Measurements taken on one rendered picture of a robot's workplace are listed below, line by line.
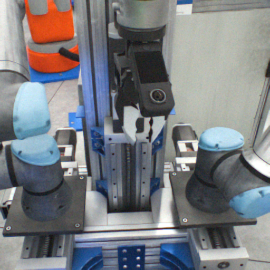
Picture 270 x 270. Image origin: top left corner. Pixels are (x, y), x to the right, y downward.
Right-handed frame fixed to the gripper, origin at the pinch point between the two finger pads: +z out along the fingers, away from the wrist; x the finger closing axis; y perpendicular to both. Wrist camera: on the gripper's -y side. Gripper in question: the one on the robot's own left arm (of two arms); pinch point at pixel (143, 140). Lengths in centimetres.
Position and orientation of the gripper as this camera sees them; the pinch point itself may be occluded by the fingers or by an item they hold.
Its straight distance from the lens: 58.8
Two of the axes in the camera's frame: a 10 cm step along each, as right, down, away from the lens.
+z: 0.0, 8.0, 6.0
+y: -2.3, -5.8, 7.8
